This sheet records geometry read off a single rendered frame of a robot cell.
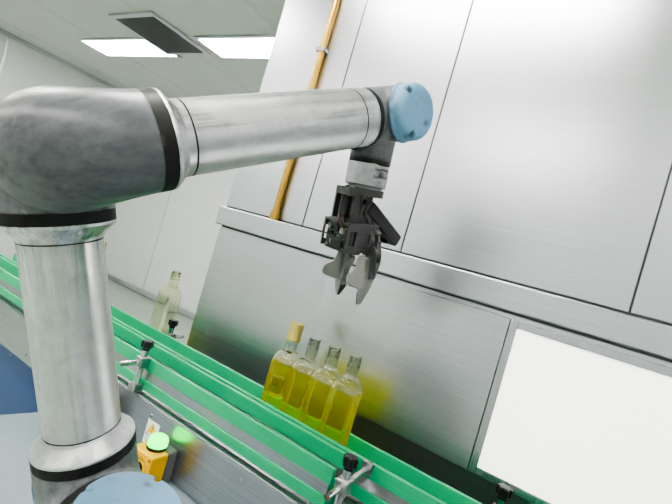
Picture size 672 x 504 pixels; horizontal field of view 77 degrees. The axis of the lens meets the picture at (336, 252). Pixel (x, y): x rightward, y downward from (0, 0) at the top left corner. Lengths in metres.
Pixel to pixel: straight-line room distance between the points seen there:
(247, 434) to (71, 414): 0.48
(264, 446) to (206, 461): 0.15
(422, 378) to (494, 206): 0.44
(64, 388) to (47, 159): 0.27
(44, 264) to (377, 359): 0.77
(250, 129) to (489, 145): 0.76
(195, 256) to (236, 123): 5.50
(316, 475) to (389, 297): 0.43
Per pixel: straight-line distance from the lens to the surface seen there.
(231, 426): 1.02
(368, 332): 1.09
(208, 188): 5.99
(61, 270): 0.54
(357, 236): 0.75
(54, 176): 0.42
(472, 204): 1.08
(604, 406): 1.01
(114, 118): 0.41
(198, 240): 5.93
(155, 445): 1.09
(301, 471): 0.93
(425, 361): 1.05
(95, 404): 0.60
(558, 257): 1.03
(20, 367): 1.73
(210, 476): 1.06
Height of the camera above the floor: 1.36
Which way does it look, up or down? level
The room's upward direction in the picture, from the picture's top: 16 degrees clockwise
